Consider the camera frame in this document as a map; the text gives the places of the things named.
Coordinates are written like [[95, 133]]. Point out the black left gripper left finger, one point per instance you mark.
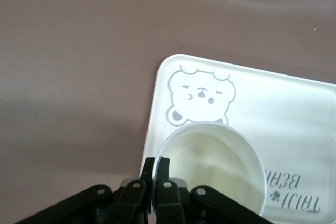
[[131, 203]]

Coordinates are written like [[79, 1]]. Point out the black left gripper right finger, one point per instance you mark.
[[170, 203]]

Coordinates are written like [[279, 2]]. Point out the white IKEA cup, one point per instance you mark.
[[215, 155]]

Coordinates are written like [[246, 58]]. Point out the white bear print tray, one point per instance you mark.
[[275, 108]]

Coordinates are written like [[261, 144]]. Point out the brown table mat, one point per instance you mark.
[[78, 64]]

